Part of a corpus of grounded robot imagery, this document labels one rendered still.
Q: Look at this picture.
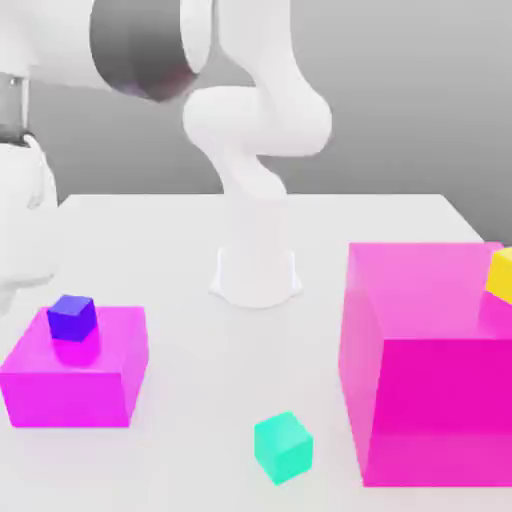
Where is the small yellow cube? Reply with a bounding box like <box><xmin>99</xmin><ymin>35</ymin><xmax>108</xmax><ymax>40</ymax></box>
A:
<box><xmin>484</xmin><ymin>246</ymin><xmax>512</xmax><ymax>306</ymax></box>

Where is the small teal cube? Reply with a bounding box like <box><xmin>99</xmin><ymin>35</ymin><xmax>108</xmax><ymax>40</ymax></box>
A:
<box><xmin>253</xmin><ymin>410</ymin><xmax>315</xmax><ymax>487</ymax></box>

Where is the small blue cube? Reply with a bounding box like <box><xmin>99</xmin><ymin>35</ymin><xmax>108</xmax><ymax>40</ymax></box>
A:
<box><xmin>46</xmin><ymin>294</ymin><xmax>99</xmax><ymax>344</ymax></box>

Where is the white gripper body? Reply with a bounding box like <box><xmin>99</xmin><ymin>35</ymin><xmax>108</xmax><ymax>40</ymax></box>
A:
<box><xmin>0</xmin><ymin>134</ymin><xmax>60</xmax><ymax>318</ymax></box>

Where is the large pink box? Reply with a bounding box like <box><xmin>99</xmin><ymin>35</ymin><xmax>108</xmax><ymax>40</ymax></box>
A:
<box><xmin>337</xmin><ymin>241</ymin><xmax>512</xmax><ymax>489</ymax></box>

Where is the large magenta box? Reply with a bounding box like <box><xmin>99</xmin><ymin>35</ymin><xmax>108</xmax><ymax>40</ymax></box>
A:
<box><xmin>0</xmin><ymin>305</ymin><xmax>150</xmax><ymax>429</ymax></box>

